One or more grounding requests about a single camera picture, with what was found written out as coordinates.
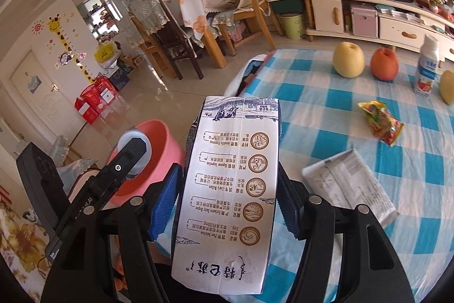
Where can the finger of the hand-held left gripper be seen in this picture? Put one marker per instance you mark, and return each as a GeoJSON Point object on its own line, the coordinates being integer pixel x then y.
{"type": "Point", "coordinates": [120, 168]}

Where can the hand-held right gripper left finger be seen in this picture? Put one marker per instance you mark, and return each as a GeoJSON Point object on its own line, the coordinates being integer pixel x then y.
{"type": "Point", "coordinates": [166, 203]}

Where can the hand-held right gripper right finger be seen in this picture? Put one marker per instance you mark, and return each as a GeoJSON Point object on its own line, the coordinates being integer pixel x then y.
{"type": "Point", "coordinates": [289, 207]}

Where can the pink plastic basin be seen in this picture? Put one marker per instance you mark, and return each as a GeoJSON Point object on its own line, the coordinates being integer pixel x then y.
{"type": "Point", "coordinates": [166, 146]}

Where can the white milk carton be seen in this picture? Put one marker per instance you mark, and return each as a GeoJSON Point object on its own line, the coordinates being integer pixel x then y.
{"type": "Point", "coordinates": [227, 200]}

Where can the person's left hand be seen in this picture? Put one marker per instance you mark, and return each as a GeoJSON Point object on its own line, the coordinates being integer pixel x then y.
{"type": "Point", "coordinates": [81, 184]}

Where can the clear crumpled plastic bag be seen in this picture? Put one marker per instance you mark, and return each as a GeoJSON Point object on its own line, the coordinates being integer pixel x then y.
{"type": "Point", "coordinates": [69, 154]}

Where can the grey white printed pouch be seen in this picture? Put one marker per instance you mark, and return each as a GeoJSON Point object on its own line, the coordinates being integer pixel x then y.
{"type": "Point", "coordinates": [351, 182]}

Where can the floral printed mat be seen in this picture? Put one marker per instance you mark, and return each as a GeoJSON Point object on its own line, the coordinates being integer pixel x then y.
{"type": "Point", "coordinates": [21, 246]}

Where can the red gift boxes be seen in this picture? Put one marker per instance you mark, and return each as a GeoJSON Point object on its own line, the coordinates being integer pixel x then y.
{"type": "Point", "coordinates": [95, 100]}

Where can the blue checked tablecloth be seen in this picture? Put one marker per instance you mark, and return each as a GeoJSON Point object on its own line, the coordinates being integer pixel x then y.
{"type": "Point", "coordinates": [319, 132]}

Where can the white door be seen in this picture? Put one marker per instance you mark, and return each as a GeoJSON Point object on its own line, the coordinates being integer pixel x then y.
{"type": "Point", "coordinates": [35, 93]}

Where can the yellow plastic bag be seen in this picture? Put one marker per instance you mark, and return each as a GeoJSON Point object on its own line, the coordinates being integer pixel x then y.
{"type": "Point", "coordinates": [104, 52]}

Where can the yellow red snack packet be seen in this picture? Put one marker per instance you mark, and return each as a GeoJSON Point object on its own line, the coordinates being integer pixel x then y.
{"type": "Point", "coordinates": [381, 122]}

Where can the dark wooden chair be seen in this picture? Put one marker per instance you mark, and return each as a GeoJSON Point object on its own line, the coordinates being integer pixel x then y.
{"type": "Point", "coordinates": [177, 47]}

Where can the white blue cloth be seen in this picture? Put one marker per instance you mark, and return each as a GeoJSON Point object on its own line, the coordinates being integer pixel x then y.
{"type": "Point", "coordinates": [248, 75]}

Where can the wooden dining table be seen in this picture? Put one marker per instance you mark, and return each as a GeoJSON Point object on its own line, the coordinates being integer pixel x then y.
{"type": "Point", "coordinates": [216, 47]}

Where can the large yellow pear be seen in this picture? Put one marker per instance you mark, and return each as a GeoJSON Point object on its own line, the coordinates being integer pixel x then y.
{"type": "Point", "coordinates": [349, 60]}

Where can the grey chair cover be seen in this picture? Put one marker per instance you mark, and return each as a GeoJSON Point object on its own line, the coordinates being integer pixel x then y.
{"type": "Point", "coordinates": [149, 4]}

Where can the red apple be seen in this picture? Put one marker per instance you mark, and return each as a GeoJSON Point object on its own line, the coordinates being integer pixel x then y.
{"type": "Point", "coordinates": [384, 65]}

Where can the orange print table cover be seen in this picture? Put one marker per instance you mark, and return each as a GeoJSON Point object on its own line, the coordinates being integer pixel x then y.
{"type": "Point", "coordinates": [191, 12]}

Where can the green waste bin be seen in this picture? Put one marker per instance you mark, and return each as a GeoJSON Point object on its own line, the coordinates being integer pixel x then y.
{"type": "Point", "coordinates": [291, 26]}

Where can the light wooden chair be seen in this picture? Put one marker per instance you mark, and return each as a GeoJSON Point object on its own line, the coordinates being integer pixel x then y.
{"type": "Point", "coordinates": [255, 15]}

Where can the white television cabinet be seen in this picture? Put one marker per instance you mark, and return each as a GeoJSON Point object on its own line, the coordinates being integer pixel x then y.
{"type": "Point", "coordinates": [326, 15]}

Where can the white yogurt bottle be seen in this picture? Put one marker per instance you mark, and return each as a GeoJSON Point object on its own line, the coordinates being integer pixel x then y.
{"type": "Point", "coordinates": [426, 68]}

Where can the small yellow pear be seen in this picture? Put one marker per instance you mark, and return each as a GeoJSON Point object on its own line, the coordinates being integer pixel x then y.
{"type": "Point", "coordinates": [448, 88]}

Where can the pink storage box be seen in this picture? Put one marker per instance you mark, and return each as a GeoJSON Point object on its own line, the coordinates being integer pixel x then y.
{"type": "Point", "coordinates": [363, 20]}

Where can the giraffe wall sticker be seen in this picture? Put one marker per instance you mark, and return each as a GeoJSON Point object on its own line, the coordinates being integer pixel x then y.
{"type": "Point", "coordinates": [65, 40]}

